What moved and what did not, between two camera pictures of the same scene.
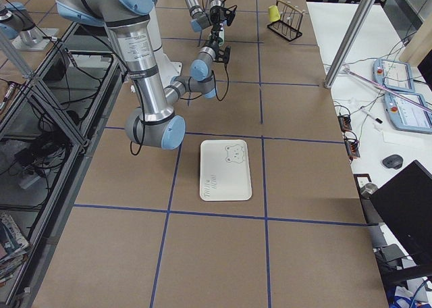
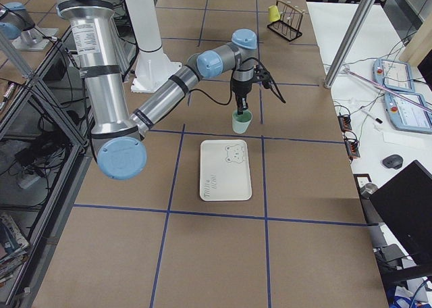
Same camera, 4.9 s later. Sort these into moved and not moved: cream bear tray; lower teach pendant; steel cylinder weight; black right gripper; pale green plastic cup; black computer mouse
Moved: pale green plastic cup; black right gripper
Not moved: cream bear tray; black computer mouse; steel cylinder weight; lower teach pendant
